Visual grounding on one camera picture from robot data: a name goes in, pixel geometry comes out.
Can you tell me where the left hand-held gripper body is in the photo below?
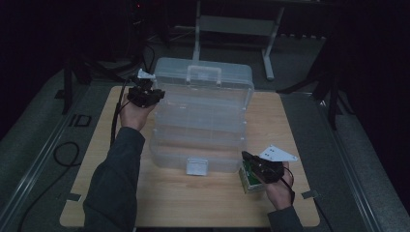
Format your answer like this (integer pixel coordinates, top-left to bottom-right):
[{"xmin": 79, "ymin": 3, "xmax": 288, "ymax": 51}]
[{"xmin": 127, "ymin": 68, "xmax": 157, "ymax": 108}]

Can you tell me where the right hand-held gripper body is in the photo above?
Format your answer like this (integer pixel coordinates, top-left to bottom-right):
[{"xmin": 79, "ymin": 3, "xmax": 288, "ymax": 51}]
[{"xmin": 255, "ymin": 144, "xmax": 300, "ymax": 185}]

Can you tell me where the green card box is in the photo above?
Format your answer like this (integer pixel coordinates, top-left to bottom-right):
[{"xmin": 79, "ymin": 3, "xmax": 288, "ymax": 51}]
[{"xmin": 238, "ymin": 157, "xmax": 269, "ymax": 194}]

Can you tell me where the clear plastic storage box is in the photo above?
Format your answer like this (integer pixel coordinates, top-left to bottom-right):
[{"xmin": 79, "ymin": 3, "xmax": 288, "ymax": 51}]
[{"xmin": 148, "ymin": 56, "xmax": 255, "ymax": 177}]

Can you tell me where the person's left hand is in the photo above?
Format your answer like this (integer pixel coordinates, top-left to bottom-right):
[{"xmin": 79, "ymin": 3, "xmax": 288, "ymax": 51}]
[{"xmin": 118, "ymin": 92, "xmax": 158, "ymax": 131}]

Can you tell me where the person's right hand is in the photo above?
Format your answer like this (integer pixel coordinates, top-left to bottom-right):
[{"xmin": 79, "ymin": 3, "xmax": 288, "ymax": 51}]
[{"xmin": 264, "ymin": 159, "xmax": 296, "ymax": 212}]

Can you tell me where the grey tape piece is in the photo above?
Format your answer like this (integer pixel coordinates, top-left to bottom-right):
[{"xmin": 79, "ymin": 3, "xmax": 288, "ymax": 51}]
[
  {"xmin": 301, "ymin": 189, "xmax": 320, "ymax": 200},
  {"xmin": 65, "ymin": 191, "xmax": 82, "ymax": 203}
]

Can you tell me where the dark equipment rack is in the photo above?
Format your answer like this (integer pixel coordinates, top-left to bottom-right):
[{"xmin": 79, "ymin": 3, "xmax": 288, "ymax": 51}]
[{"xmin": 122, "ymin": 0, "xmax": 153, "ymax": 64}]

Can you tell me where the black tripod stand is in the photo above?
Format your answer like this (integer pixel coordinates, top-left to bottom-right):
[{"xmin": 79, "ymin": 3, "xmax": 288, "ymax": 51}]
[{"xmin": 61, "ymin": 52, "xmax": 132, "ymax": 116}]

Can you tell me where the black angled stand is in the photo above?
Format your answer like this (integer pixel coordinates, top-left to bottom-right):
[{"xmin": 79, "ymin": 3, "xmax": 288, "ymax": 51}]
[{"xmin": 276, "ymin": 40, "xmax": 356, "ymax": 131}]

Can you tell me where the white metal stand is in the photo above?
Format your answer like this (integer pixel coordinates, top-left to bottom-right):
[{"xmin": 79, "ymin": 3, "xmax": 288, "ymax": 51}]
[{"xmin": 190, "ymin": 0, "xmax": 286, "ymax": 82}]

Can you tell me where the black hanging cable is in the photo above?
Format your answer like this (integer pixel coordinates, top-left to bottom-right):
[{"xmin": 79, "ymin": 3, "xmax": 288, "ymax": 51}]
[{"xmin": 141, "ymin": 42, "xmax": 157, "ymax": 73}]

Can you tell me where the metal floor rail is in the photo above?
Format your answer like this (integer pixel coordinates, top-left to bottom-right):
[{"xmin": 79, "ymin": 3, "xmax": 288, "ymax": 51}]
[
  {"xmin": 0, "ymin": 84, "xmax": 92, "ymax": 228},
  {"xmin": 314, "ymin": 96, "xmax": 388, "ymax": 232}
]

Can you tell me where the black looped floor cable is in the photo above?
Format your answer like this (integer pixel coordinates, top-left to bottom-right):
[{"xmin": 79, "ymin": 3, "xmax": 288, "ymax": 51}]
[{"xmin": 16, "ymin": 141, "xmax": 82, "ymax": 232}]

